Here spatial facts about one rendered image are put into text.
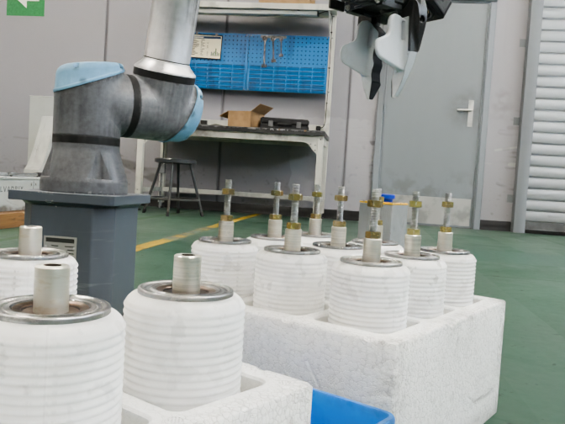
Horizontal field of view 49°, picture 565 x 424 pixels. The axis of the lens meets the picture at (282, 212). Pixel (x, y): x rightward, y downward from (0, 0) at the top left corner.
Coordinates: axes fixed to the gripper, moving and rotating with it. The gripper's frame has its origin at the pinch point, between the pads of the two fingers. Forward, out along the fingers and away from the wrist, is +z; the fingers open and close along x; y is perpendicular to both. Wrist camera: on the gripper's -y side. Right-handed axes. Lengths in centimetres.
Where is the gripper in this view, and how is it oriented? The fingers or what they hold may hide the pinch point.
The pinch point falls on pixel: (387, 87)
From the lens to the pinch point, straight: 78.1
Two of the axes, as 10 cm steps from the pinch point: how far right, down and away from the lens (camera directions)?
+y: -7.9, -0.2, -6.1
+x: 6.1, 0.8, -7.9
